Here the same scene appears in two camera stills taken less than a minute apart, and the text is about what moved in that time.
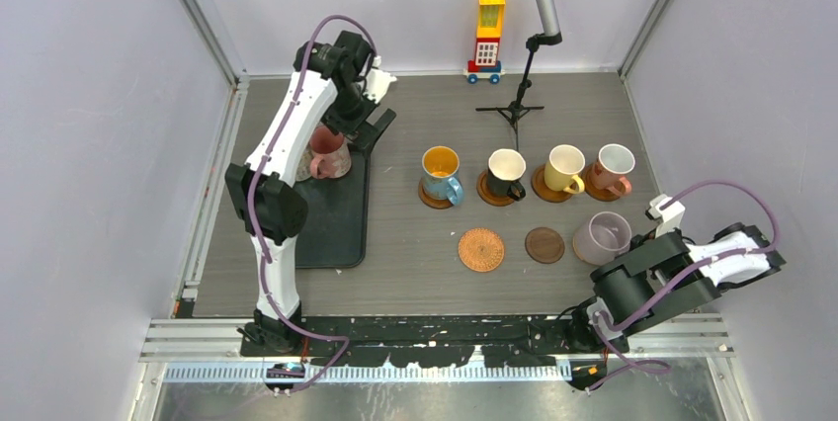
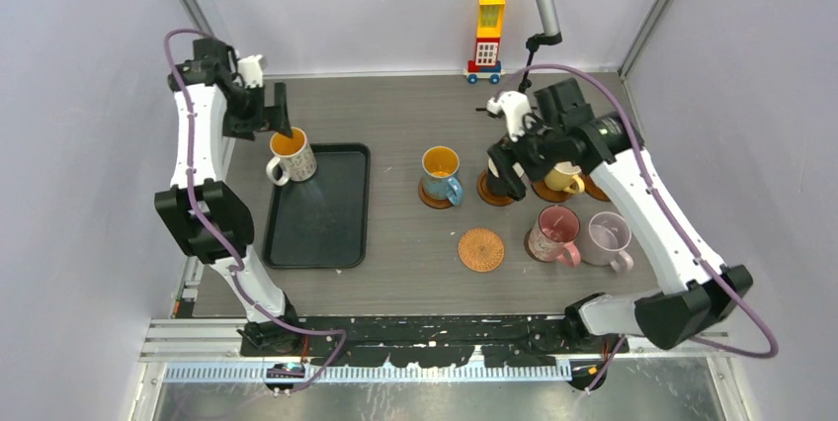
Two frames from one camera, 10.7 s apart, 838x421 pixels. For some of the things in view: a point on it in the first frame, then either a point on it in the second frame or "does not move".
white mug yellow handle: [564, 163] does not move
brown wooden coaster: [597, 194] does not move
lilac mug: [602, 238] does not move
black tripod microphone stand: [515, 111] does not move
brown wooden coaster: [432, 202] does not move
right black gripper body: [639, 240] to [536, 149]
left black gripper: [348, 127] to [274, 118]
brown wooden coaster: [489, 197] does not move
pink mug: [331, 156] to [549, 240]
